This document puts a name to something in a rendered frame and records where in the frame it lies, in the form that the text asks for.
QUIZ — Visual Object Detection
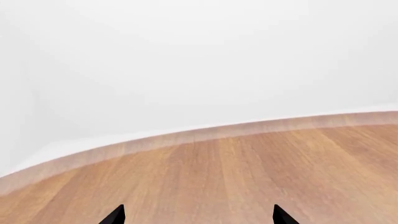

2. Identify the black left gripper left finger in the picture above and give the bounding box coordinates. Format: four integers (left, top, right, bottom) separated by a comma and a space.
98, 203, 126, 224

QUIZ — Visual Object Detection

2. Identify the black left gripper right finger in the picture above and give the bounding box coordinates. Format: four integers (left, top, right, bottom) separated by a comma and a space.
272, 203, 300, 224

